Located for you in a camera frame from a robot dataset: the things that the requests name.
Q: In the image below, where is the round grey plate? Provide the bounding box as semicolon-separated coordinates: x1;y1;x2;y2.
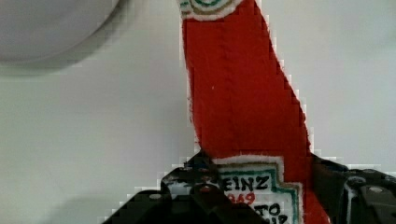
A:
0;0;120;63

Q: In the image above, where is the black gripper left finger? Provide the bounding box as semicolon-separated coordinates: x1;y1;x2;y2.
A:
102;151;269;224

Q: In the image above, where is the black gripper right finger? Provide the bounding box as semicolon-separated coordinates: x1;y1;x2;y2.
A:
312;156;396;224

